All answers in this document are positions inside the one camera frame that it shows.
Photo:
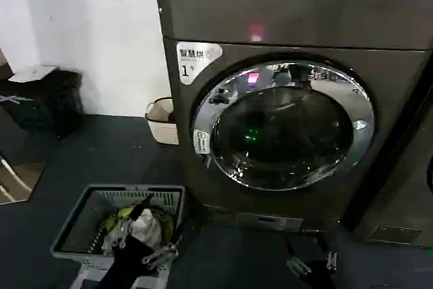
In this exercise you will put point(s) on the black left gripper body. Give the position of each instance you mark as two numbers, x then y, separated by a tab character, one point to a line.
130	258

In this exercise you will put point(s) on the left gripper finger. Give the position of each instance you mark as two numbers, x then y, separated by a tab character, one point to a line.
137	212
160	254

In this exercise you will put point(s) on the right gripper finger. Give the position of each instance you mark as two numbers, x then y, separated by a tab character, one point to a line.
330	259
299	265

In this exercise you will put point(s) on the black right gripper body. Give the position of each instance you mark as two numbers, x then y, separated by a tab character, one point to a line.
318	275

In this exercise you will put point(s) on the white garment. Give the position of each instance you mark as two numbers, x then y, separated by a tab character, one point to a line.
147	226

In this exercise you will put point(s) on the yellow-green garment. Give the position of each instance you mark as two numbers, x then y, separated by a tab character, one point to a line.
116	218

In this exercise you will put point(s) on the grey plastic laundry basket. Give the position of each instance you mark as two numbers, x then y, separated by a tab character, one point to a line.
78	228

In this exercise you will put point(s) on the cream plastic bucket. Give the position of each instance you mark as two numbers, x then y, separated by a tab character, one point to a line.
162	126

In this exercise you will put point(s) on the small white door sticker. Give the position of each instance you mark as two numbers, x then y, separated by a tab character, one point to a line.
201	143

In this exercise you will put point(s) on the grey dryer, partly seen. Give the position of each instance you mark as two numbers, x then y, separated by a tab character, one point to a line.
402	180

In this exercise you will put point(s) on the round glass dryer door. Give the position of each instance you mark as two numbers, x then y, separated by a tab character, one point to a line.
287	126

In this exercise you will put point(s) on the white label sticker with print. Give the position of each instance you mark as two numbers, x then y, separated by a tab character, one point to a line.
189	62

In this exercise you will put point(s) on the grey front-load dryer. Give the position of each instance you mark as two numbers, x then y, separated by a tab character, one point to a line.
297	15

